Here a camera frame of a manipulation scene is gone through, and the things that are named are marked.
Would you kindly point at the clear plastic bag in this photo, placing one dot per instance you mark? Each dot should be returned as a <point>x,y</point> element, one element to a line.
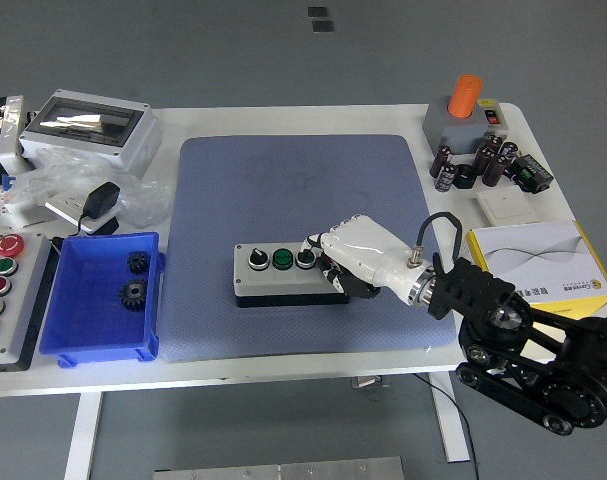
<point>143,200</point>

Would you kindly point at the dark square floor cover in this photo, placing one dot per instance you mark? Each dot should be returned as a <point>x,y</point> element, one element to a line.
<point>318,12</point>
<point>322,26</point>

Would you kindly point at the grey-blue textured mat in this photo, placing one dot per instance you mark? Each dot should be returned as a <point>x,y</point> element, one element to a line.
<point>263,190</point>

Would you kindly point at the black module green terminal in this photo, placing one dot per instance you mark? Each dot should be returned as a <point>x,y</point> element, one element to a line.
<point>530,174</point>

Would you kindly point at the small black bevel gear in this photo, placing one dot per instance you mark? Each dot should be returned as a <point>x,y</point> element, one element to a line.
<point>138,262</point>

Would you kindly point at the grey rocker switch box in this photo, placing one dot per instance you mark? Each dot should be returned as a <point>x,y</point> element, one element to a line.
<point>463,132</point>

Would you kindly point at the white wall switch plate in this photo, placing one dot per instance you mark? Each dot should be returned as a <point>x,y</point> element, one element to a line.
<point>508,207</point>

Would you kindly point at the metal bracket under table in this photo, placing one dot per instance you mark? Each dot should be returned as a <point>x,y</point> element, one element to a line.
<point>370,382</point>

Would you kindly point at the large black bevel gear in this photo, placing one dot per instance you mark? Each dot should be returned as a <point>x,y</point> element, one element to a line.
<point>133,296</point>

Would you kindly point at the grey enclosure with clear lid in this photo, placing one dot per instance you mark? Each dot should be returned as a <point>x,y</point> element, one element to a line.
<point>128,145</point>

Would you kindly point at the grey metal floor plate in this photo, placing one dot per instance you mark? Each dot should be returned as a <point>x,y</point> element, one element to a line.
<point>283,470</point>

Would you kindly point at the grey four-button control box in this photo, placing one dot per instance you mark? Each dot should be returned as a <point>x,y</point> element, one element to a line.
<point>253,285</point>

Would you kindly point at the white wall socket panel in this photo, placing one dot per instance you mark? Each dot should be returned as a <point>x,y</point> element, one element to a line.
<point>65,205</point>

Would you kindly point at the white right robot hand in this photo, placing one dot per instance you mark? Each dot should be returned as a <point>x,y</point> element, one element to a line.
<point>368,255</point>

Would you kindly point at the white circuit breaker blue lever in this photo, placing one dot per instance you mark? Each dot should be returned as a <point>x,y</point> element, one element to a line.
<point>13,210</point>

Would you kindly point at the white table leg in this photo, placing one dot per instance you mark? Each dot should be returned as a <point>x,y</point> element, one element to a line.
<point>455,440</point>
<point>83,435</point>

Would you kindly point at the white and yellow carton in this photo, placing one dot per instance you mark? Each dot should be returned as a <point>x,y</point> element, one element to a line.
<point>533,250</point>

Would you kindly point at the grey five-button control box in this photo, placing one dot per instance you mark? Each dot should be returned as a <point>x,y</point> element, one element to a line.
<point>18,320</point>

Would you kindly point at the black silver-striped capacitor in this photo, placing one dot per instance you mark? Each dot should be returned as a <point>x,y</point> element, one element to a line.
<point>446,179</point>

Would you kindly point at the orange cylinder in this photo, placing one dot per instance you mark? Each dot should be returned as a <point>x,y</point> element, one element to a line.
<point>464,97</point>

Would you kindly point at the white and black device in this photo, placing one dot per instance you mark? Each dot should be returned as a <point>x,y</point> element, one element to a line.
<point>8,140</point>

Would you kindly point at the blue plastic bin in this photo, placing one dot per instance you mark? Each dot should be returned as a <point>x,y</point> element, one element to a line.
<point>93,320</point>

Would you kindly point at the black power adapter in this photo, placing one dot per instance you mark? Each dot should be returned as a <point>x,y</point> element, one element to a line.
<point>100,200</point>

